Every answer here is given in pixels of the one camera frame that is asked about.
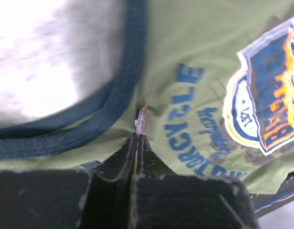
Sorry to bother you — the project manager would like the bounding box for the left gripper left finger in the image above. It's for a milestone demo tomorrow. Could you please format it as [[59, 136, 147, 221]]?
[[92, 132, 137, 181]]

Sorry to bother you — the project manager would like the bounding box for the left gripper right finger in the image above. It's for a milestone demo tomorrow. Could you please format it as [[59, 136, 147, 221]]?
[[137, 135, 176, 176]]

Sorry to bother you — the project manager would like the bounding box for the round brooch pin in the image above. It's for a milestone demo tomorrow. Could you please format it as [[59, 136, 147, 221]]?
[[135, 105, 147, 137]]

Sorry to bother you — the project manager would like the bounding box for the olive green t-shirt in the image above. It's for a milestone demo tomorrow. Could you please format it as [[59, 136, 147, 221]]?
[[0, 0, 294, 194]]

